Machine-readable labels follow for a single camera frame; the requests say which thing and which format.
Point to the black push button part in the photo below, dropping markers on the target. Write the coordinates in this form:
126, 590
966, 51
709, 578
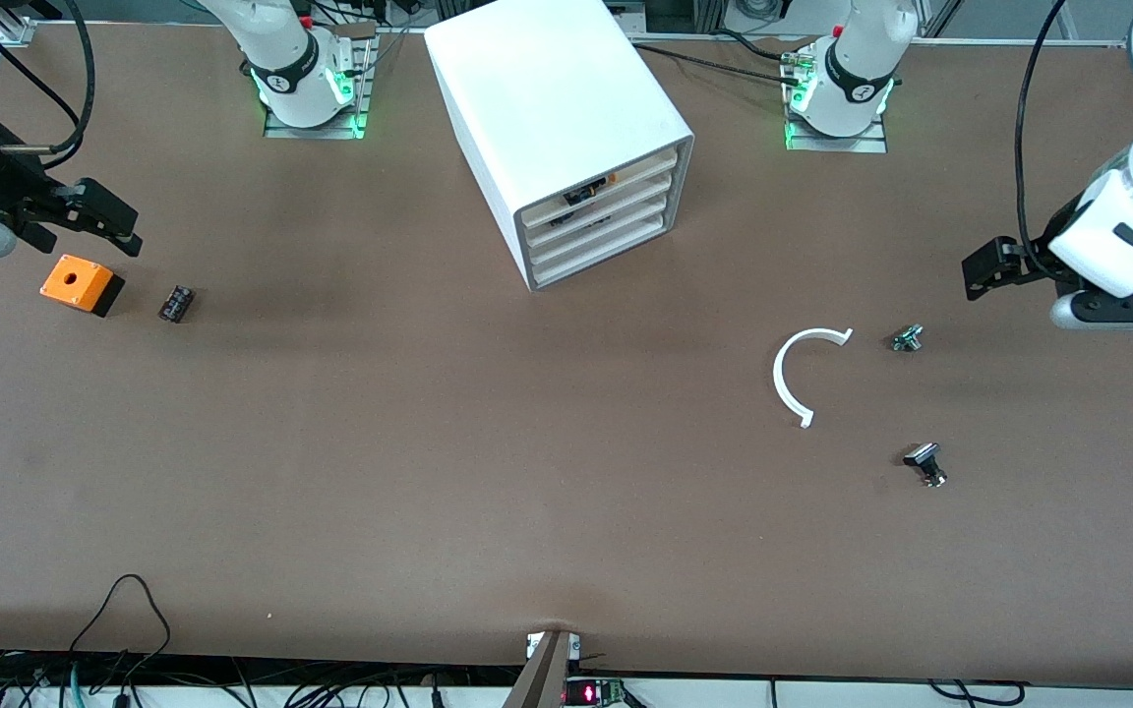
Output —
581, 195

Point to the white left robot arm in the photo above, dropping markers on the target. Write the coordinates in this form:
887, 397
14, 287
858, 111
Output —
857, 59

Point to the small green metal button part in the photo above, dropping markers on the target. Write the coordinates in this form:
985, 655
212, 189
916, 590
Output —
907, 339

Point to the black metal push button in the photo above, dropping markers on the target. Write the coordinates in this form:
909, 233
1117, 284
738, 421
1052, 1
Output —
924, 457

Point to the black terminal block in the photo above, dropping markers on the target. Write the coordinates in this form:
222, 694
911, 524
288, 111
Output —
176, 303

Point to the white curved plastic arc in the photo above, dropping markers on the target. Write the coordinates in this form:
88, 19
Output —
779, 379

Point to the small black component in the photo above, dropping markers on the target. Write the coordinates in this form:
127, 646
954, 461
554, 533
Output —
562, 221

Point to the device with red display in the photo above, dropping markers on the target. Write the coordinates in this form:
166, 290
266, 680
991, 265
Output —
591, 694

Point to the orange button enclosure box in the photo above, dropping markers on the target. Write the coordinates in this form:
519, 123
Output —
75, 280

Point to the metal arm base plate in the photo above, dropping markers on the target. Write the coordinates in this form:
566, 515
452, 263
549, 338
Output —
862, 145
276, 130

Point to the aluminium table frame rail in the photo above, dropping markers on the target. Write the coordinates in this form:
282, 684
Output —
980, 42

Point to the grey metal bracket post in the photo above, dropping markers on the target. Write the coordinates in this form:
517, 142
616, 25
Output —
542, 680

